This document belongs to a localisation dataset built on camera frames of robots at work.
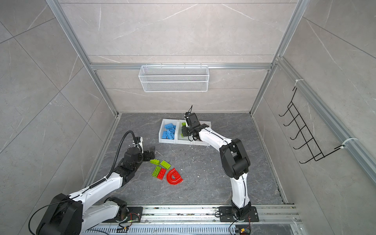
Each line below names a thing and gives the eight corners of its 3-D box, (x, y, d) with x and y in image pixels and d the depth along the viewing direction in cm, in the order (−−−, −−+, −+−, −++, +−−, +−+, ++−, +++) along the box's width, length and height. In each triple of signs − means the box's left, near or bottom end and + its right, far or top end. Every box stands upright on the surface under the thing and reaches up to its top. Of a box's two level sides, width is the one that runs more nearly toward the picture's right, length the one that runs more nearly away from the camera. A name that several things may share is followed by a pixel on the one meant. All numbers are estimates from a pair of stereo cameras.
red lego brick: (157, 178, 87) (156, 177, 86) (161, 168, 91) (161, 167, 90) (162, 180, 87) (161, 178, 85) (166, 170, 91) (166, 169, 89)
